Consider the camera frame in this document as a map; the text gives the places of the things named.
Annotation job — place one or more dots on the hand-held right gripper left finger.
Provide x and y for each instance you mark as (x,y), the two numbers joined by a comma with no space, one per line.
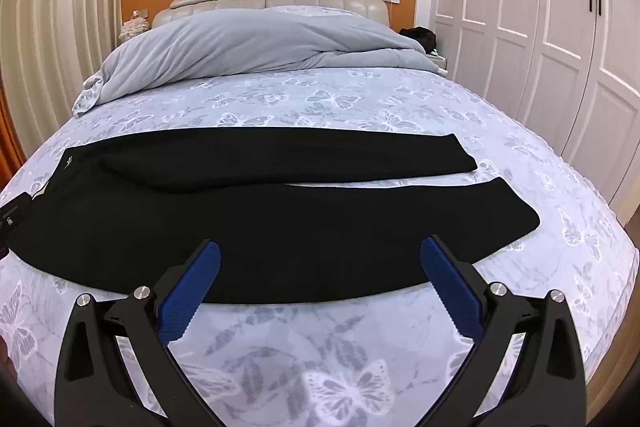
(192,294)

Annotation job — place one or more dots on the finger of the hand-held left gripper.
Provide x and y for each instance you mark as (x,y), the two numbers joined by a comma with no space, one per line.
(12,213)

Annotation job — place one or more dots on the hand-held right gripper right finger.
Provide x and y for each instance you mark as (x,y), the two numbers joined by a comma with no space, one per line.
(450,294)

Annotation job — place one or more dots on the black pants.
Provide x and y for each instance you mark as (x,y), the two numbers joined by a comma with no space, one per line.
(280,227)

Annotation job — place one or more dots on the orange curtain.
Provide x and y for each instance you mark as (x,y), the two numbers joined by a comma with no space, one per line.
(7,132)

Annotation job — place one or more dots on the bed with butterfly print sheet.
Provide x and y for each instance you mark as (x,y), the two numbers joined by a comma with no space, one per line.
(350,342)

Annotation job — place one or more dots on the white curtain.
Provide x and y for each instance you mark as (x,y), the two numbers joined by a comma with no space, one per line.
(60,32)

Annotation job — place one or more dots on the white coral ornament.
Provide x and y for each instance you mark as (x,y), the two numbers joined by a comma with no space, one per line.
(135,28)

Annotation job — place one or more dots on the light blue duvet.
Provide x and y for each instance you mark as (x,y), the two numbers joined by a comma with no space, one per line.
(240,42)

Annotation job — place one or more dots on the black bag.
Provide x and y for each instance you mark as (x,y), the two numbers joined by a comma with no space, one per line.
(420,38)

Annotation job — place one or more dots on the metal wall switch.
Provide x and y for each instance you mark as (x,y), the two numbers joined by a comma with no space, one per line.
(140,12)

